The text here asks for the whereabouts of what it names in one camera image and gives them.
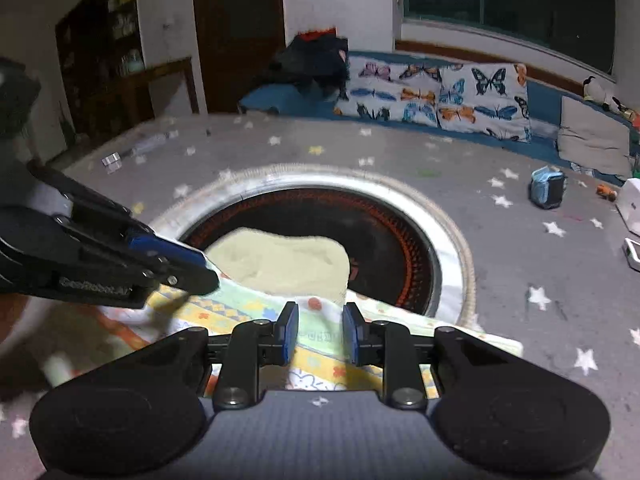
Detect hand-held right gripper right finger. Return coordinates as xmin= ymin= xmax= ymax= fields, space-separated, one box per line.
xmin=342 ymin=302 xmax=517 ymax=410

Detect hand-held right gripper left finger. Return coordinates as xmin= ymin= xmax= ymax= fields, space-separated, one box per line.
xmin=125 ymin=302 xmax=300 ymax=411

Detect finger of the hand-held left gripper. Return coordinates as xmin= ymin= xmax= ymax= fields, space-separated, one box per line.
xmin=55 ymin=216 xmax=221 ymax=296
xmin=30 ymin=160 xmax=207 ymax=267

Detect yellow patterned pants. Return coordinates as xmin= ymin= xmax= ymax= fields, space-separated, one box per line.
xmin=97 ymin=227 xmax=524 ymax=392

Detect dark clothes pile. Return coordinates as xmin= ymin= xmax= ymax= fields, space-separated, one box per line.
xmin=269 ymin=29 xmax=351 ymax=99

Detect round built-in table stove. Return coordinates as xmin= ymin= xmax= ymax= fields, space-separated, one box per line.
xmin=149 ymin=162 xmax=477 ymax=332

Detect wooden side table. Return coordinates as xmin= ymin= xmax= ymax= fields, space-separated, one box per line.
xmin=74 ymin=57 xmax=201 ymax=137

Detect grey star tablecloth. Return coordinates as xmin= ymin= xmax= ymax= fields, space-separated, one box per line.
xmin=0 ymin=112 xmax=640 ymax=480

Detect blue sofa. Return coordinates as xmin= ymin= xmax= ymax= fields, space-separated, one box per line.
xmin=237 ymin=50 xmax=640 ymax=187

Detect dark wooden shelf cabinet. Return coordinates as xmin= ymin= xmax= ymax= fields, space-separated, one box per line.
xmin=54 ymin=0 xmax=146 ymax=128

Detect dark wooden door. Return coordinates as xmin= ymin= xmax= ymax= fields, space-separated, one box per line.
xmin=192 ymin=0 xmax=286 ymax=114

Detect white box with pink bag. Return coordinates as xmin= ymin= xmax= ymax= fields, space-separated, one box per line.
xmin=615 ymin=177 xmax=640 ymax=236

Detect plain grey pillow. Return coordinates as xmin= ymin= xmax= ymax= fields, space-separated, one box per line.
xmin=557 ymin=96 xmax=634 ymax=179

